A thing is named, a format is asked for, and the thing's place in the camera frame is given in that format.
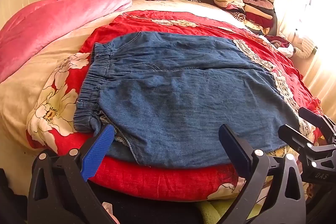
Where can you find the white knit sweater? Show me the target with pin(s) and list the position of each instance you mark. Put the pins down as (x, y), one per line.
(304, 45)

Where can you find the red floral quilt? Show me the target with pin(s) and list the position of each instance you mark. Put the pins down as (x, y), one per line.
(162, 182)

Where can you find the pile of folded clothes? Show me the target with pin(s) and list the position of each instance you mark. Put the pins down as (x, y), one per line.
(249, 7)

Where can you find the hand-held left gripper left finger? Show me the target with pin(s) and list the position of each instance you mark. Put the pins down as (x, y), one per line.
(98, 153)

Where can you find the dark red garment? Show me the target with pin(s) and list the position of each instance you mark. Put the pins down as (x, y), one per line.
(278, 41)

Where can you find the blue denim skirt with lace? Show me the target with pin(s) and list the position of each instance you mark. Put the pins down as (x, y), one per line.
(183, 98)

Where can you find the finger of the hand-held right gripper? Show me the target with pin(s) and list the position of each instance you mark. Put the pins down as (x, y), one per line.
(319, 120)
(291, 136)

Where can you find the pink quilt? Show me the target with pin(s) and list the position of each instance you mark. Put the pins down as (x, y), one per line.
(52, 27)

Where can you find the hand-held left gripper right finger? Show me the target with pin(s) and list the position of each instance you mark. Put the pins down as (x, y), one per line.
(233, 148)

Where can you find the bed with cream sheet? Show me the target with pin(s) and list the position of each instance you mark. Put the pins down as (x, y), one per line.
(23, 98)

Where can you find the person's left hand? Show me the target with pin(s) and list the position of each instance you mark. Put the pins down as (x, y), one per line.
(109, 209)

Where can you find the light green fleece top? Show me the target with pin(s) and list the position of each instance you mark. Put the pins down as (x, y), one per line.
(212, 212)

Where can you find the white garment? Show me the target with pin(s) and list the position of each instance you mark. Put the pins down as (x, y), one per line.
(286, 50)

